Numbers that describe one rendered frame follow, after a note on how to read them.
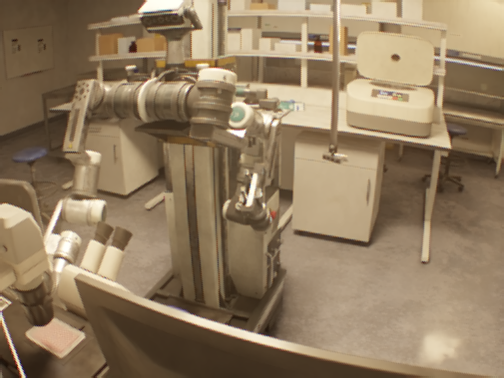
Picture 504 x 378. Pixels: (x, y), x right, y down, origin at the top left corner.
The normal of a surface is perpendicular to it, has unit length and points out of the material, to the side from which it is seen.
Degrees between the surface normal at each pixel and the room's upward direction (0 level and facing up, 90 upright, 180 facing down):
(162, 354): 53
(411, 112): 90
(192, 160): 90
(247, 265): 90
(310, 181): 90
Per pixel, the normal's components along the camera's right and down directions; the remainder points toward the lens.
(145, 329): -0.29, -0.27
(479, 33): -0.37, 0.23
